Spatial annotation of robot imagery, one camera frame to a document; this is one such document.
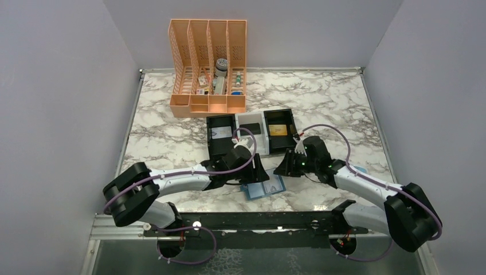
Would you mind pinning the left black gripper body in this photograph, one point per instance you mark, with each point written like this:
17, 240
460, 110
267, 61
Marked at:
250, 175

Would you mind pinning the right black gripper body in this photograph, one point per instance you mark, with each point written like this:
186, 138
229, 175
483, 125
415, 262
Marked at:
298, 163

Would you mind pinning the blue leather card holder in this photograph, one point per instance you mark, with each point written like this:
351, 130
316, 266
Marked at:
273, 186

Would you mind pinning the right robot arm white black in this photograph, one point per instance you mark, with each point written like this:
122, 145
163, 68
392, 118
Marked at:
404, 213

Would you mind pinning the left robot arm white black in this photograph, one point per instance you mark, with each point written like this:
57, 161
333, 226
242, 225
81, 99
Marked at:
132, 195

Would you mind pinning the gold credit card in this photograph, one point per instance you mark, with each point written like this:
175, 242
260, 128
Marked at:
278, 130

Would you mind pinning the black credit card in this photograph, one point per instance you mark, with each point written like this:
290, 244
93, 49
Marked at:
254, 128

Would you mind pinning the white blue credit card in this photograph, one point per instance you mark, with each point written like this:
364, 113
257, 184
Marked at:
221, 132

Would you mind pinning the right black tray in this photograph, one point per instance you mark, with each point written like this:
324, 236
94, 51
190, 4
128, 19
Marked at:
279, 144

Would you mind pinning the black tray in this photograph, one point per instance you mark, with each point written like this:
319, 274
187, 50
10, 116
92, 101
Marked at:
217, 148
279, 144

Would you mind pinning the white middle tray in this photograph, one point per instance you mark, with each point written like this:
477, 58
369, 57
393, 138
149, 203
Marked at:
262, 140

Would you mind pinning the left black tray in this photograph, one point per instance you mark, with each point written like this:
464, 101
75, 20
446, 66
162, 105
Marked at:
217, 148

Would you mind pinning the small green white bottle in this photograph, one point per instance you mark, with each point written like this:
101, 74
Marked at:
238, 79

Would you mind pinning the small orange white box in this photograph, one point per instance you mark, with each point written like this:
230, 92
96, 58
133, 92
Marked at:
203, 81

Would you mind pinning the grey round-headed bottle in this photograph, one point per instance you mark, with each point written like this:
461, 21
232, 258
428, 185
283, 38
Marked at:
221, 71

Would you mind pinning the orange plastic file organizer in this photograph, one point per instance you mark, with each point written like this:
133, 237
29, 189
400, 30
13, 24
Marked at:
196, 45

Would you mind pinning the black mounting base rail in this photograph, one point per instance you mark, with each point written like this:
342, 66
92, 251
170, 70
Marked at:
319, 222

